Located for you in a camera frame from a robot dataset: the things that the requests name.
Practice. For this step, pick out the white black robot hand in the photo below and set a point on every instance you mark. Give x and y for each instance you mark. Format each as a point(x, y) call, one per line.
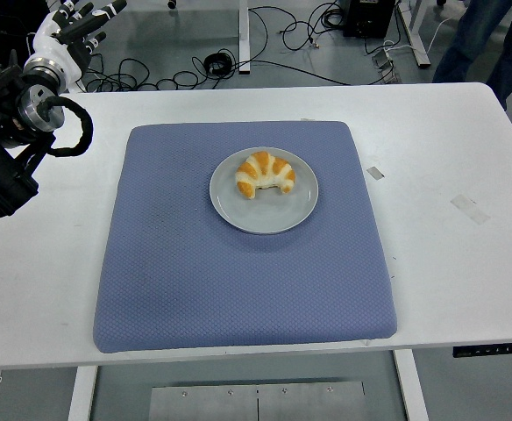
point(52, 41)

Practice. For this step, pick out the orange white croissant bread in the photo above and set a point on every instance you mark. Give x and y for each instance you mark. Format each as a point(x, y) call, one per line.
point(262, 169)

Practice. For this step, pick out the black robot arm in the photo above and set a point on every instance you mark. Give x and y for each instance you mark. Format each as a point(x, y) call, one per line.
point(2, 127)

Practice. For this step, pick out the black cabinet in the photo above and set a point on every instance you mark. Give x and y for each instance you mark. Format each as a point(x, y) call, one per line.
point(2, 17)

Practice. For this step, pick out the black chair caster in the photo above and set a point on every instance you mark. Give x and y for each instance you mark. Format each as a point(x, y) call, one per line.
point(172, 3)

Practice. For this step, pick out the grey round plate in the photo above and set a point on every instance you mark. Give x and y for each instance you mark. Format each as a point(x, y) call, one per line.
point(269, 212)

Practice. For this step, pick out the blue quilted mat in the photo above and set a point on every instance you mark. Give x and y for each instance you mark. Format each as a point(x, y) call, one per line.
point(238, 285)

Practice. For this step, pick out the black equipment box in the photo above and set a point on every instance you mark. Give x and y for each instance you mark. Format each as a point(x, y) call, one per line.
point(367, 17)

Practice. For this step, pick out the grey metal foot pedal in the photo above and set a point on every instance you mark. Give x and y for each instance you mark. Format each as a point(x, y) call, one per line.
point(385, 63)

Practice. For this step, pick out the small clear tape piece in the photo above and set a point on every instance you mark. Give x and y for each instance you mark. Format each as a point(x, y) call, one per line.
point(375, 173)

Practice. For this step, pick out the white table leg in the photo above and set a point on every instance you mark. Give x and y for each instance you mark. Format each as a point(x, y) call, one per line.
point(82, 394)
point(411, 386)

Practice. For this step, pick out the grey metal plate with screws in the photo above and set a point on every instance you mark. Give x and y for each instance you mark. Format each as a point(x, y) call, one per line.
point(256, 401)

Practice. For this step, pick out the large clear tape piece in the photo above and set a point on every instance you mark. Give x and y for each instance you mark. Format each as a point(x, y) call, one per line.
point(470, 209)

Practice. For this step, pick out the black table control panel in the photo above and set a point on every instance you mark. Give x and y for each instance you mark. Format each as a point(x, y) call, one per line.
point(492, 349)

